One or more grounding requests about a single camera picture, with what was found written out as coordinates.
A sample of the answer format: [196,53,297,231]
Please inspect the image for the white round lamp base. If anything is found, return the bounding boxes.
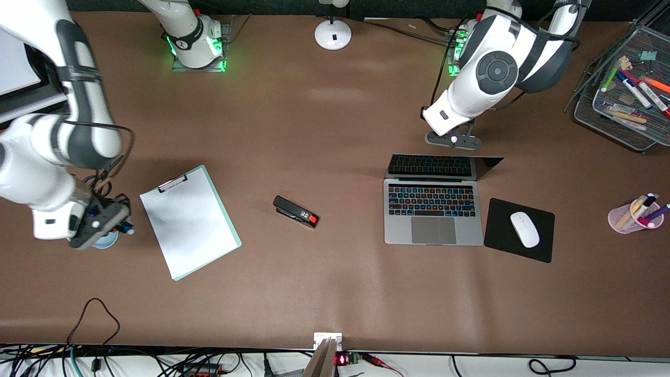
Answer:
[314,0,352,51]

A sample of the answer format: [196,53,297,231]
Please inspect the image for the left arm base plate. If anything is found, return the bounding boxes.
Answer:
[448,29,464,77]

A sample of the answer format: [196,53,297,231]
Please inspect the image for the blue mesh pen cup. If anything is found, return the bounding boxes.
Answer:
[94,230,121,250]

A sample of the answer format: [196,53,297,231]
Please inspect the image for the white paper sheet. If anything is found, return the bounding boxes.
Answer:
[140,169,239,279]

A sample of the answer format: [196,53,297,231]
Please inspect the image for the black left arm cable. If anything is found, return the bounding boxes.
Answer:
[428,29,461,110]

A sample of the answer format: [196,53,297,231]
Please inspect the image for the black stapler with red end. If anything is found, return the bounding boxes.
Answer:
[273,195,319,229]

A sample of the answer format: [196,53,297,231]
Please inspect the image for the pink mesh pen cup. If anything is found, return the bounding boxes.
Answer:
[608,198,664,234]

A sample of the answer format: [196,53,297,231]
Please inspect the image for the wooden post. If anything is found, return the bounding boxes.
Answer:
[303,338,338,377]

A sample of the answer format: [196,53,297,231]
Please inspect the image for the black mouse pad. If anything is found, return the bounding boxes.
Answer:
[483,197,555,264]

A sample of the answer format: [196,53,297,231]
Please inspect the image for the white computer mouse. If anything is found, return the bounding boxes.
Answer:
[510,212,540,248]

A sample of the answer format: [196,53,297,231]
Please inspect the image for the green marker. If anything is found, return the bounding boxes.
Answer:
[601,62,621,93]

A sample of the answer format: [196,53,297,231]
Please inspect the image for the purple marker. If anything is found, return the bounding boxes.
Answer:
[644,203,670,223]

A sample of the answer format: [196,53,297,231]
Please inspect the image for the white outlet box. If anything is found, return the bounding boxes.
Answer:
[314,332,343,351]

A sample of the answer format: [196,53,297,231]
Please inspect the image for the red marker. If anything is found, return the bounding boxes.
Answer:
[636,81,670,119]

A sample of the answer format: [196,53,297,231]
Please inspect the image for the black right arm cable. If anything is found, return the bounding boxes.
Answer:
[63,119,134,207]

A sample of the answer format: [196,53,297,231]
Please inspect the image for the black table cable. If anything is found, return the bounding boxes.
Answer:
[361,18,456,45]

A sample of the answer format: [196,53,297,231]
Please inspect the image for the black document tray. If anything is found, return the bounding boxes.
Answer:
[0,26,70,126]

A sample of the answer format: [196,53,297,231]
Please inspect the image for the looped brown cable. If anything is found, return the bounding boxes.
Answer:
[67,297,121,375]

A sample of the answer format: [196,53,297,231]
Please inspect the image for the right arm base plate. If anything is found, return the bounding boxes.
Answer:
[172,21,231,73]

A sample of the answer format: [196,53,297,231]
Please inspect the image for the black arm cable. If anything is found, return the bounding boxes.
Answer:
[428,29,461,110]
[63,119,134,207]

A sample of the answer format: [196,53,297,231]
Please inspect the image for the teal clipboard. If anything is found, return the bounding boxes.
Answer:
[139,165,242,282]

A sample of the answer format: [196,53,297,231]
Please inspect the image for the coiled black cable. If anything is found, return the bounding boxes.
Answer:
[528,356,577,376]

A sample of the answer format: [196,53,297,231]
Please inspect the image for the silver laptop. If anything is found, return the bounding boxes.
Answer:
[384,153,504,246]

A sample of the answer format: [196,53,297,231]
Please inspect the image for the yellow highlighter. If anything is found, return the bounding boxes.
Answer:
[617,196,647,229]

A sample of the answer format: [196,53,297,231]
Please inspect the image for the black mesh desk tray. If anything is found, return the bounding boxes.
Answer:
[564,24,670,153]

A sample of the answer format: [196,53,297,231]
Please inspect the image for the white marker with blue cap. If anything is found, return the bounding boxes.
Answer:
[617,72,653,110]

